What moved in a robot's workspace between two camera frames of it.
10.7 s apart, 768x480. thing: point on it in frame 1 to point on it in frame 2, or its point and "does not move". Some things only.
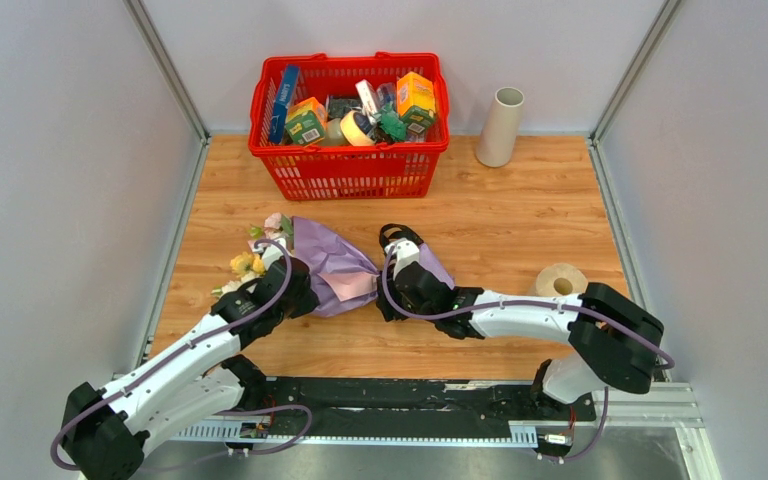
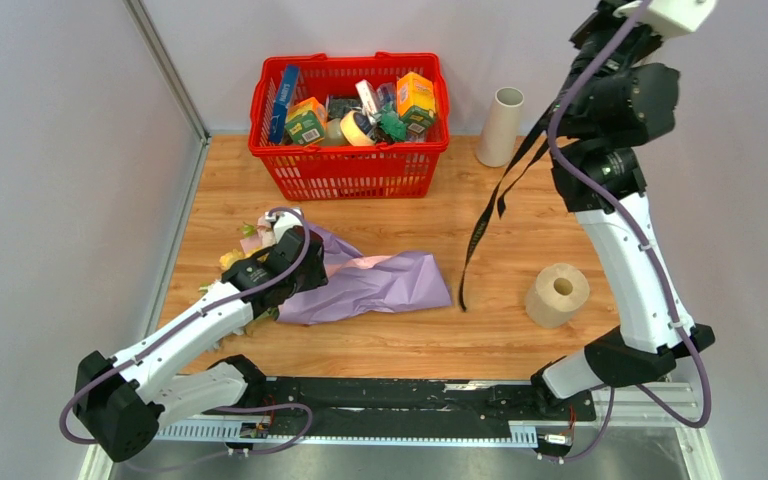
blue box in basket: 287,90 does not move
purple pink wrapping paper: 343,276 does not move
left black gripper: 310,302 to 318,277
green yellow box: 307,121 does not move
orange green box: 416,98 does not move
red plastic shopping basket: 393,170 does not move
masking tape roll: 356,128 does not move
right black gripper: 390,314 to 603,18
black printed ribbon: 404,233 to 500,197
